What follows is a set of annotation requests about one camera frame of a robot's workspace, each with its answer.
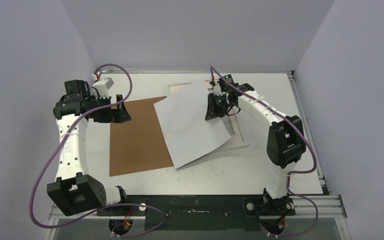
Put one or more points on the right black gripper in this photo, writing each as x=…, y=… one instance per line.
x=216, y=104

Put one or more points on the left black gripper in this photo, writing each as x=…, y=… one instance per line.
x=120, y=115

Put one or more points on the white picture frame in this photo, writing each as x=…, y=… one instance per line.
x=238, y=136

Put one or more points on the landscape photo print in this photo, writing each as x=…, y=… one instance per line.
x=187, y=134

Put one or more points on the brown cardboard backing board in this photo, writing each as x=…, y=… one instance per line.
x=138, y=145

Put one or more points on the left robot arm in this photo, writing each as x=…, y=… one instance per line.
x=74, y=191

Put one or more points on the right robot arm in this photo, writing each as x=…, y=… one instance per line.
x=284, y=143

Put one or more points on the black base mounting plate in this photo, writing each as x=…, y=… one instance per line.
x=177, y=220

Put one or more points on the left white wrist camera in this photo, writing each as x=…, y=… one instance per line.
x=102, y=87

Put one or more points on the aluminium rail front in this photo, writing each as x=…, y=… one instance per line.
x=328, y=206

